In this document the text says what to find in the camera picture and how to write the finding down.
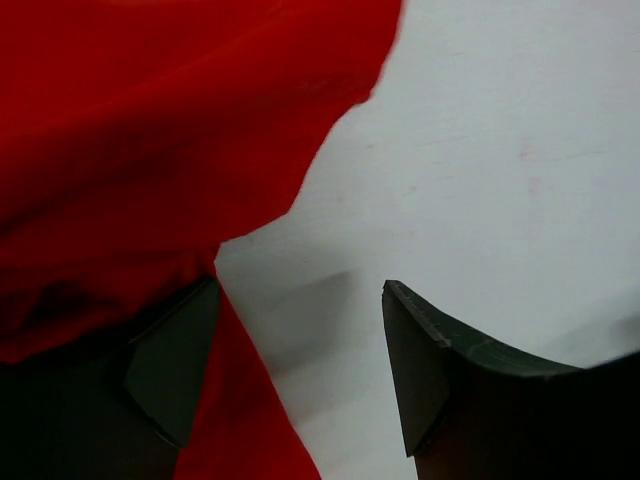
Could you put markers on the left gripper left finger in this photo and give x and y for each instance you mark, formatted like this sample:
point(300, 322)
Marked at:
point(160, 361)

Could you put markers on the red t-shirt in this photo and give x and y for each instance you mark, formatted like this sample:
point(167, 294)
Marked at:
point(136, 138)

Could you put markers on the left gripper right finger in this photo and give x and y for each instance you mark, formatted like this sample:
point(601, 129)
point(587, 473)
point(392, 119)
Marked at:
point(464, 394)

